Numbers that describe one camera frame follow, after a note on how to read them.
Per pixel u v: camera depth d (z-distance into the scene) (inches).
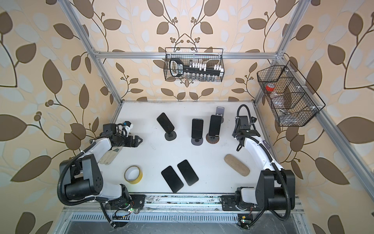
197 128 35.0
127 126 32.4
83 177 17.3
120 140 30.1
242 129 26.2
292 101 30.7
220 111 41.0
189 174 33.1
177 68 33.3
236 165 33.4
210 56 35.9
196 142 38.0
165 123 35.9
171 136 39.4
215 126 35.7
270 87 34.8
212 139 38.9
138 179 31.2
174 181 32.3
